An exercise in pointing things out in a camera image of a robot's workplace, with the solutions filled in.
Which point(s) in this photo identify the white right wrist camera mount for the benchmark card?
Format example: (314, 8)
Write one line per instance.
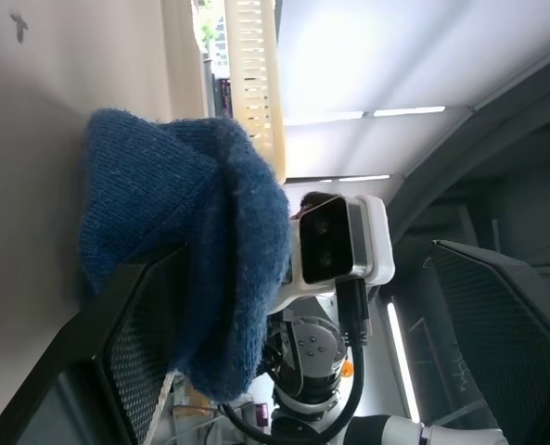
(374, 241)

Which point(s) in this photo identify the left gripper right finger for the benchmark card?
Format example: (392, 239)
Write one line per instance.
(511, 334)

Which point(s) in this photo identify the white laundry basket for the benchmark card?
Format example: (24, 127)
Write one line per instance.
(256, 69)

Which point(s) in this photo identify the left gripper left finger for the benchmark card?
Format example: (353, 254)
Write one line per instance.
(131, 352)

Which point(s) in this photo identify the blue cloth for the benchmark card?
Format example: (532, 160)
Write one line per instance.
(172, 185)

